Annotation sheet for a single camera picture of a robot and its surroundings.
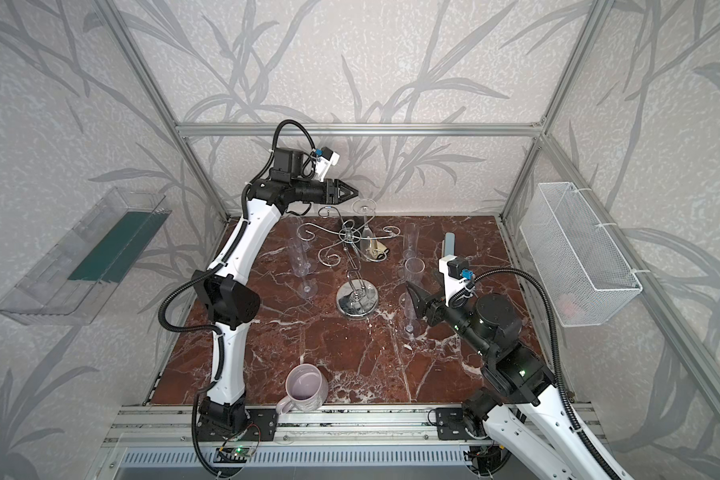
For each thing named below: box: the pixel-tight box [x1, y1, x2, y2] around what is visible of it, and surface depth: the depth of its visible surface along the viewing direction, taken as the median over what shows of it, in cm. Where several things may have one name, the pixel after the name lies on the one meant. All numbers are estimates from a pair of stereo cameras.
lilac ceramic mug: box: [276, 364, 329, 414], surface depth 77 cm
